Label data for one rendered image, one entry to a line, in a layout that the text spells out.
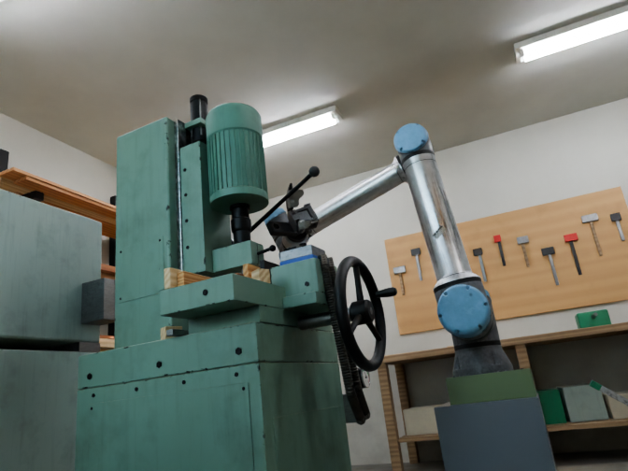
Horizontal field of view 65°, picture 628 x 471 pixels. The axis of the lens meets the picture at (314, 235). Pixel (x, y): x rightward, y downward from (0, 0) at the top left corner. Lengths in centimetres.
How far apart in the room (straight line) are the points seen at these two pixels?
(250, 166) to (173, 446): 77
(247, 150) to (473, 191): 345
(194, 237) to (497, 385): 101
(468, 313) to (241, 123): 87
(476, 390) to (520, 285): 289
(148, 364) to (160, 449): 20
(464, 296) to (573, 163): 337
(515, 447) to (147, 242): 122
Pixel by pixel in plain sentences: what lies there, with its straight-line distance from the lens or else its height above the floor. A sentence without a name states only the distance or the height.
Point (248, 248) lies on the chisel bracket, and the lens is 141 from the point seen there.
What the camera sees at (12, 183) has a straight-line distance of 341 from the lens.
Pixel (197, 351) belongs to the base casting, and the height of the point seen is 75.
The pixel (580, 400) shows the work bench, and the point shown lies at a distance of 401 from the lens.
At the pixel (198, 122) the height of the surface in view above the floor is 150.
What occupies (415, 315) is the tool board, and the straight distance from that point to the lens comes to 456.
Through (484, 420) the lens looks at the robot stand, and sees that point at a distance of 162.
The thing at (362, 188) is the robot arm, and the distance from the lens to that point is 189.
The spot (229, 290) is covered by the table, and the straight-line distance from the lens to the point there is 109.
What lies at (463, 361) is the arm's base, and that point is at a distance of 170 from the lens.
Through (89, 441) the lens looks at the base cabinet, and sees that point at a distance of 147.
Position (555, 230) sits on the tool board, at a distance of 458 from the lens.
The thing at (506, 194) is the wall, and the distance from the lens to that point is 470.
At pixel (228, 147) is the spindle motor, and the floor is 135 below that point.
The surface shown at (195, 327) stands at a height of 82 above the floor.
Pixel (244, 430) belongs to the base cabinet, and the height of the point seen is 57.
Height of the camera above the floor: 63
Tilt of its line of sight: 18 degrees up
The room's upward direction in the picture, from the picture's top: 7 degrees counter-clockwise
